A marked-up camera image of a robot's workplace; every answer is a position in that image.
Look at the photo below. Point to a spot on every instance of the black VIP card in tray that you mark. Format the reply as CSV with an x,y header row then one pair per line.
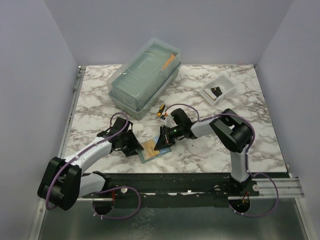
x,y
216,91

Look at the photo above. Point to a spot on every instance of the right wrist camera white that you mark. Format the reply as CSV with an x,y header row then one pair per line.
x,y
168,121

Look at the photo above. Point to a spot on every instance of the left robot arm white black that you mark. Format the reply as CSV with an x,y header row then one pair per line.
x,y
65,179

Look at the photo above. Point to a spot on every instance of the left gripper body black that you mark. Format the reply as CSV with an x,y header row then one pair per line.
x,y
123,137

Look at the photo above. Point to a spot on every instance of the orange tool inside box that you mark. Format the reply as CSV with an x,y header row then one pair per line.
x,y
172,57

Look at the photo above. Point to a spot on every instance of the green leather card holder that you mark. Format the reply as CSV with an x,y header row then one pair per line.
x,y
162,152

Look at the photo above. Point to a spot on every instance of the yellow black small screwdriver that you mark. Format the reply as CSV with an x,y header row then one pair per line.
x,y
161,112

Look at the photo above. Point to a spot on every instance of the white card tray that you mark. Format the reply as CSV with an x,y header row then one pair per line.
x,y
227,86

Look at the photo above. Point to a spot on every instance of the clear plastic storage box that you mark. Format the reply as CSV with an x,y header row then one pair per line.
x,y
138,84

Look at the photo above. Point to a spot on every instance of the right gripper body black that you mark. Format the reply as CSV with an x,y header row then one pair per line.
x,y
173,133

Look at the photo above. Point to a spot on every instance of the stack of cards in tray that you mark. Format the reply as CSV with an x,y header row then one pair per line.
x,y
209,93

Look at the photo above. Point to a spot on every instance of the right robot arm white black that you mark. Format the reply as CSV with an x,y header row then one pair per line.
x,y
235,133

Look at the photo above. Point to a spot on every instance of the black front mounting rail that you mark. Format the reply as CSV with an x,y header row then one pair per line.
x,y
178,190

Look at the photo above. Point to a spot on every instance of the gold credit card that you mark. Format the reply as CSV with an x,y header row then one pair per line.
x,y
149,152

